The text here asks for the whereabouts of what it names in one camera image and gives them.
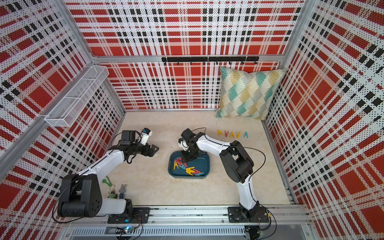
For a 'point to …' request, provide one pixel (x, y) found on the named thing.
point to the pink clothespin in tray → (179, 161)
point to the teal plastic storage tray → (198, 167)
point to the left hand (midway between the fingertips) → (154, 146)
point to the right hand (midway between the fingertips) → (187, 160)
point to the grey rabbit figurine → (122, 190)
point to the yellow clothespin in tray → (189, 170)
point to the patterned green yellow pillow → (247, 94)
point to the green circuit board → (127, 229)
